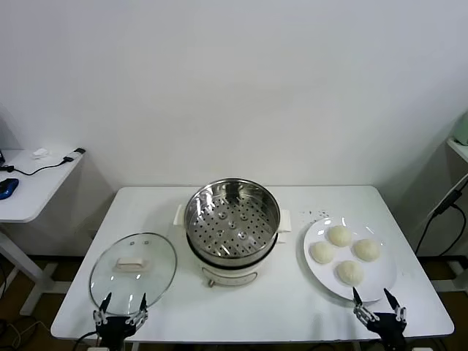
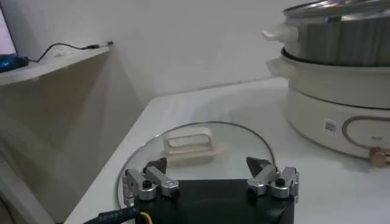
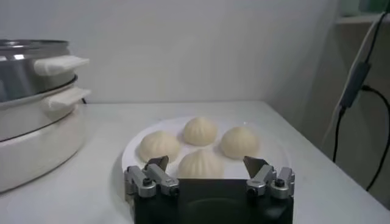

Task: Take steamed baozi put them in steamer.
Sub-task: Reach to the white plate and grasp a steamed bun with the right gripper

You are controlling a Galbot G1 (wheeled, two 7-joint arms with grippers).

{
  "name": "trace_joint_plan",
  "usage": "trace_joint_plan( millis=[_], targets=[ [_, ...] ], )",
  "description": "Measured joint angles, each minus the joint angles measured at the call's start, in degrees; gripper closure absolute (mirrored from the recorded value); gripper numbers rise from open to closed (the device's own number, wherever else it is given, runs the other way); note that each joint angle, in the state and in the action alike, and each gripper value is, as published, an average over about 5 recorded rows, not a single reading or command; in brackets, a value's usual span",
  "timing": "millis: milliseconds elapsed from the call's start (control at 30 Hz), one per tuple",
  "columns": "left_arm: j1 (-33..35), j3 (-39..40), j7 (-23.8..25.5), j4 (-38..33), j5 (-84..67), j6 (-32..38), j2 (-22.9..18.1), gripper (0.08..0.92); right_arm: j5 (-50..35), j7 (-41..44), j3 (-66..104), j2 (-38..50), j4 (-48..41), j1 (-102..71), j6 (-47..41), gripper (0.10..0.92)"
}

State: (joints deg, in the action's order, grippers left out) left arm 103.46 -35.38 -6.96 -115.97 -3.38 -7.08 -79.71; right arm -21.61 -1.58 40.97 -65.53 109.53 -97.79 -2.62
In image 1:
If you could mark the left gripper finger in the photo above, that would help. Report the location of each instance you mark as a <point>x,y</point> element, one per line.
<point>101,317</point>
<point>139,317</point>

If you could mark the white shelf board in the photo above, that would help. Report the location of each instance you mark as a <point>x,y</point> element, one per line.
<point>459,148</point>

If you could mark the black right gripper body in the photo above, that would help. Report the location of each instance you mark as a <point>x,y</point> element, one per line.
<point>389,329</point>

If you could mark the stainless steel steamer basket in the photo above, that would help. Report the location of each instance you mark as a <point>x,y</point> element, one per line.
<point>234,234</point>

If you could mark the blue computer mouse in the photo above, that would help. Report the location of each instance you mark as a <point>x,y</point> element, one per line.
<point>8,188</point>

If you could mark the white electric cooker base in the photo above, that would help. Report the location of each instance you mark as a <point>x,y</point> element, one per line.
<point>226,272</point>

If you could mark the glass pot lid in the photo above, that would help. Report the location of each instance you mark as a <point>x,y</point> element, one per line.
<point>153,263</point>

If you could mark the pale green appliance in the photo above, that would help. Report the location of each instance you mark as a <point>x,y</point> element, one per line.
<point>461,128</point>

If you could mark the white side table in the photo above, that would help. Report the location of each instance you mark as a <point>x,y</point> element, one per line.
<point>36,194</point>

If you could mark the white round plate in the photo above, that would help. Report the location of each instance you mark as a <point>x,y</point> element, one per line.
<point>380,281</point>

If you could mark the white steamed baozi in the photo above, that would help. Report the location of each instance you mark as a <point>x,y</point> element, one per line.
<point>350,272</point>
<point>366,250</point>
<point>323,253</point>
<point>340,235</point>

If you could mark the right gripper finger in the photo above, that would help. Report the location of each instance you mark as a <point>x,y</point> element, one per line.
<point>362,312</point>
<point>400,315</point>

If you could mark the crumpled white tissue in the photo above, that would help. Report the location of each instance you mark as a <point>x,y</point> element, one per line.
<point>41,153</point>

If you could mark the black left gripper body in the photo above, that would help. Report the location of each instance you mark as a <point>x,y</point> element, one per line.
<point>117,331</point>

